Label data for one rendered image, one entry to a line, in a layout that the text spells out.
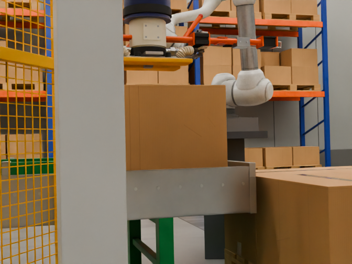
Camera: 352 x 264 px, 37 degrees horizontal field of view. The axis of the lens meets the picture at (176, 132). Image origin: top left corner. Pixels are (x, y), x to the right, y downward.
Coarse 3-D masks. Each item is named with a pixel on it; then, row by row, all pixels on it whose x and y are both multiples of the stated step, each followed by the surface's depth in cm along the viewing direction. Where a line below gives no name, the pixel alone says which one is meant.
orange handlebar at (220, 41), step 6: (126, 36) 238; (168, 36) 244; (174, 36) 245; (174, 42) 250; (180, 42) 250; (186, 42) 251; (216, 42) 255; (222, 42) 251; (228, 42) 253; (234, 42) 253; (252, 42) 256; (258, 42) 256
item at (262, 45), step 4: (264, 36) 256; (268, 36) 257; (264, 40) 257; (268, 40) 258; (272, 40) 258; (276, 40) 258; (260, 44) 257; (264, 44) 257; (268, 44) 258; (272, 44) 258; (276, 44) 258; (256, 48) 262; (260, 48) 262; (264, 48) 262; (268, 48) 263; (272, 48) 263
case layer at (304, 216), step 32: (256, 192) 234; (288, 192) 205; (320, 192) 183; (224, 224) 273; (256, 224) 235; (288, 224) 206; (320, 224) 183; (256, 256) 235; (288, 256) 206; (320, 256) 183
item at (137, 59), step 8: (128, 56) 228; (136, 56) 232; (168, 56) 235; (136, 64) 237; (144, 64) 237; (152, 64) 238; (160, 64) 238; (168, 64) 239; (176, 64) 239; (184, 64) 240
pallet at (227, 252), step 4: (228, 252) 267; (232, 252) 263; (228, 256) 268; (232, 256) 263; (236, 256) 260; (228, 260) 268; (232, 260) 263; (236, 260) 257; (240, 260) 252; (244, 260) 248
